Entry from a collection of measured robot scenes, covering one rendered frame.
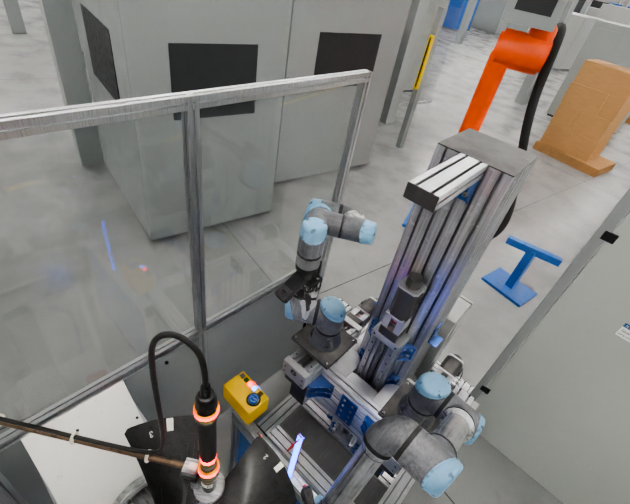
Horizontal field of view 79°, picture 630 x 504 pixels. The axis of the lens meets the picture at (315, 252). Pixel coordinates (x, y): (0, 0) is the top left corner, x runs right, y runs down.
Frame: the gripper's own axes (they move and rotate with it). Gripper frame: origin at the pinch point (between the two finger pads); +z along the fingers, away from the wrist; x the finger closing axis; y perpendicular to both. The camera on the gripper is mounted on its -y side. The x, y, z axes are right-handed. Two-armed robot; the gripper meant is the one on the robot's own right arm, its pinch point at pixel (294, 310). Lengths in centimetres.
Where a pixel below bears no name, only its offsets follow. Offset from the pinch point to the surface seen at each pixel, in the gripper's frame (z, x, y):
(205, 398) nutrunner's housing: -38, -26, -51
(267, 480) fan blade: 31, -27, -32
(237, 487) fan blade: 30, -23, -40
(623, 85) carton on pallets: 6, 20, 755
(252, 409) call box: 40.8, -2.9, -17.2
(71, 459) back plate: 21, 11, -70
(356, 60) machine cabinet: 2, 228, 317
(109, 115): -55, 46, -31
